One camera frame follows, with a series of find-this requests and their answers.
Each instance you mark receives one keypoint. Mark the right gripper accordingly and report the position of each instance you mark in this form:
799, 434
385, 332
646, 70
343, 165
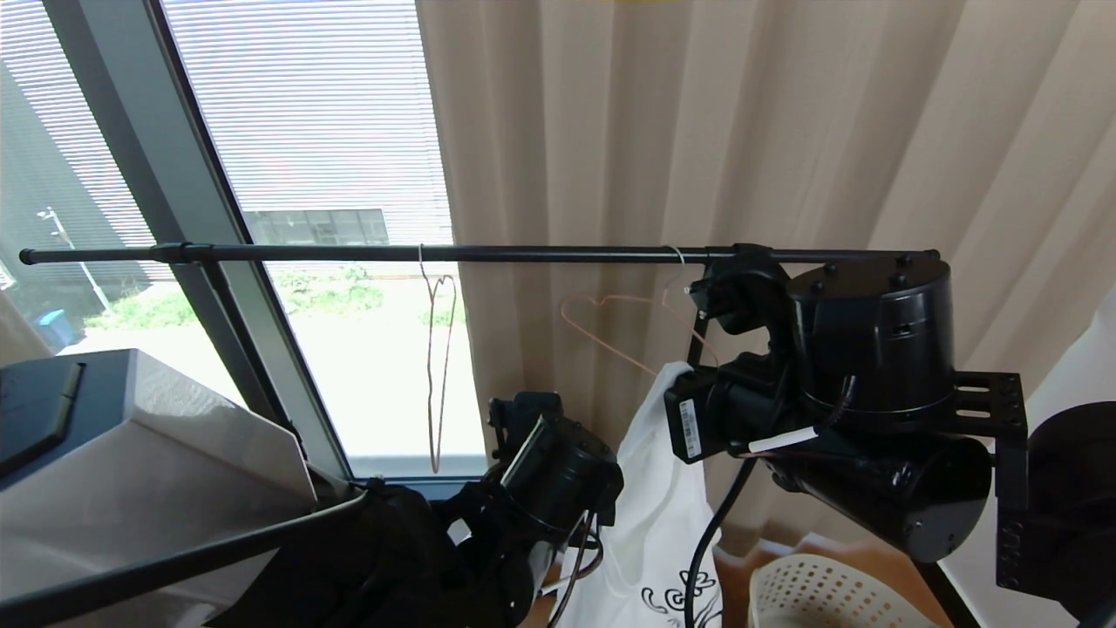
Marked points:
732, 410

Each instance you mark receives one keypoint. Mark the white printed T-shirt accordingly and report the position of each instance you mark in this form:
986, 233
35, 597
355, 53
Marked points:
645, 488

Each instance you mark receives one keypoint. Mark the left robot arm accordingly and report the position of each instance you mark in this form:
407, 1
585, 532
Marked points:
131, 453

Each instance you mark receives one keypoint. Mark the pink clothes hanger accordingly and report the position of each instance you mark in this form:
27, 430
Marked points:
628, 297
433, 458

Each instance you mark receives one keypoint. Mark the white laundry basket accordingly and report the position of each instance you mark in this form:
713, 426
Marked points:
819, 597

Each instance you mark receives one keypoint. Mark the black clothes rack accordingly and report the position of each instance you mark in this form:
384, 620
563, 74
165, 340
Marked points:
523, 253

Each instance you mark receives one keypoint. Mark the beige curtain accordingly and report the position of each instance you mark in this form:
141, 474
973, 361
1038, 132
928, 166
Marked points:
697, 131

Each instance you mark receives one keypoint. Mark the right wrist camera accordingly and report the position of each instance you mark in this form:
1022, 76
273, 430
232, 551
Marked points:
741, 292

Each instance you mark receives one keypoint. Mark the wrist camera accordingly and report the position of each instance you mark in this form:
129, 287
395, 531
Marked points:
523, 414
741, 292

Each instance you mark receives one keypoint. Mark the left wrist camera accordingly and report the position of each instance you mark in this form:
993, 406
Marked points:
523, 414

